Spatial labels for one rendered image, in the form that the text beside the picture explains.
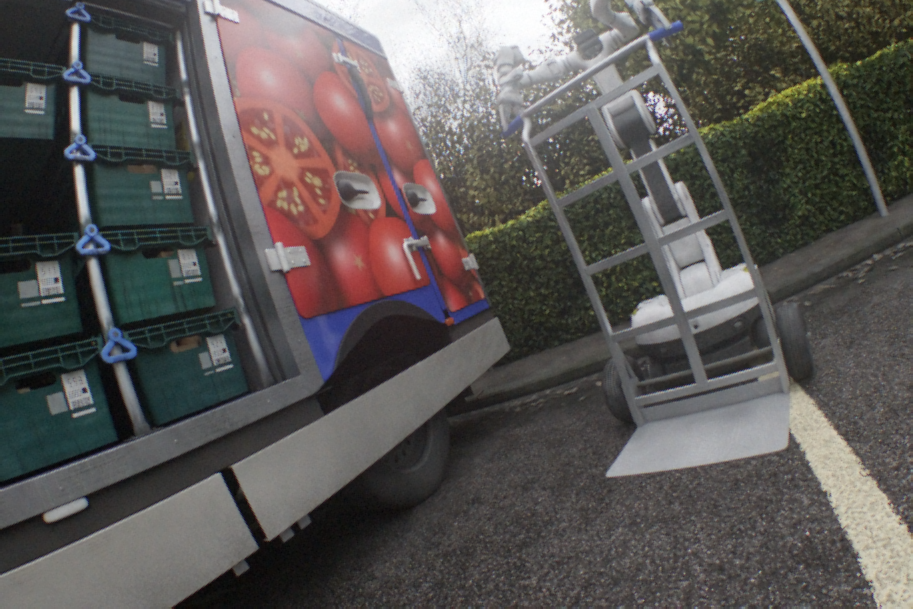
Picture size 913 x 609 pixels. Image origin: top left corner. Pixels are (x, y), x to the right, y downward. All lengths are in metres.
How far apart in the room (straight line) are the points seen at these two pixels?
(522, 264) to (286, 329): 2.24
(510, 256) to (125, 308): 2.59
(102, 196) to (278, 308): 0.61
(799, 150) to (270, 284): 3.12
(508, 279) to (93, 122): 2.72
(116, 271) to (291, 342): 0.54
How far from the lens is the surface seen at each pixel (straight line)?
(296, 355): 1.32
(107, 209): 1.38
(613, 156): 1.49
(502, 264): 3.27
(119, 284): 1.30
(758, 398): 1.59
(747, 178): 3.19
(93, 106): 1.56
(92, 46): 1.72
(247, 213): 1.41
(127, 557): 1.02
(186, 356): 1.31
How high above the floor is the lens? 0.67
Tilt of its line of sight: 4 degrees up
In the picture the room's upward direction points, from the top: 22 degrees counter-clockwise
